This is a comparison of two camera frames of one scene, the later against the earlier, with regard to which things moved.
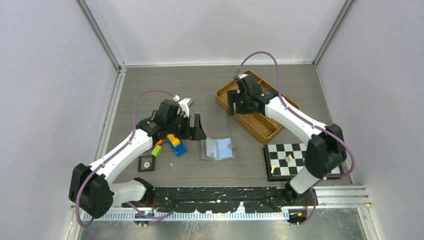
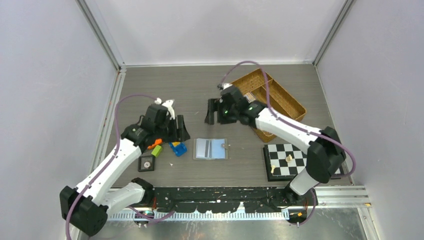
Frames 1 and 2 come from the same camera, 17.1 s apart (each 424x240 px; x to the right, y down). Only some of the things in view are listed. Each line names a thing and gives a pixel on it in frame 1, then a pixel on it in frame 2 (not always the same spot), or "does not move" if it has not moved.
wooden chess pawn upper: x=288 y=158 does not move
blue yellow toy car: x=174 y=143 does not move
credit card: x=211 y=147 → x=202 y=148
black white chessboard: x=282 y=160 does not move
